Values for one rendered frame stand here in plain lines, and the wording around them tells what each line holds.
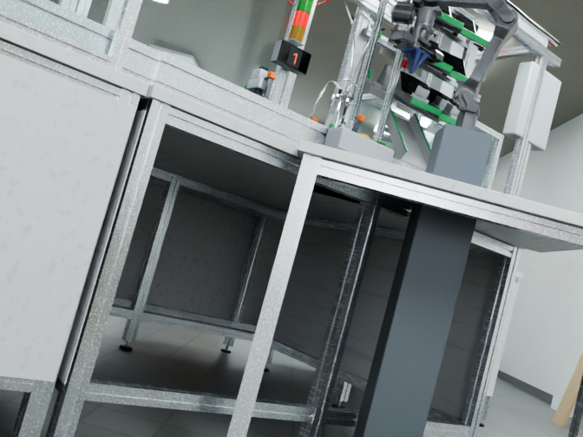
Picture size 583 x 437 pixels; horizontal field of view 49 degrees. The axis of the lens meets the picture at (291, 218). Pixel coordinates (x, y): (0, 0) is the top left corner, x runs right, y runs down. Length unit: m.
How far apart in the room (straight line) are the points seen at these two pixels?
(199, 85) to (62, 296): 0.60
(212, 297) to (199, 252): 0.27
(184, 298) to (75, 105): 2.24
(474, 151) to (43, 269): 1.19
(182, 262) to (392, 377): 1.92
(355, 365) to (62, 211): 1.76
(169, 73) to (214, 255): 2.12
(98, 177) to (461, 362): 1.57
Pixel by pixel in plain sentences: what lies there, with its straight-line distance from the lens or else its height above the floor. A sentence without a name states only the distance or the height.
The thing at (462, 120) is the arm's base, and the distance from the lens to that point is 1.97.
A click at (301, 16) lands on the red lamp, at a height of 1.34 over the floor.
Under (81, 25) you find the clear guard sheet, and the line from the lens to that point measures 1.53.
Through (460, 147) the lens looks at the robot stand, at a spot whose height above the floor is 1.00.
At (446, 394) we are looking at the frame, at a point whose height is 0.24.
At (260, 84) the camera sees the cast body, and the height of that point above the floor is 1.04.
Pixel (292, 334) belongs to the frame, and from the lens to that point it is 3.26.
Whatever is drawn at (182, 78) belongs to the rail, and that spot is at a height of 0.92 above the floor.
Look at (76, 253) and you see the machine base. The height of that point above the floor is 0.45.
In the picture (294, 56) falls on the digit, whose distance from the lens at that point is 2.15.
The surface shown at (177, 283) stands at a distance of 3.54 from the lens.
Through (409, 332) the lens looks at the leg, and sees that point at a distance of 1.84.
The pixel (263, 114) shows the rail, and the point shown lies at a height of 0.92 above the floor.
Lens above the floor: 0.53
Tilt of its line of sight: 5 degrees up
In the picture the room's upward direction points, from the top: 15 degrees clockwise
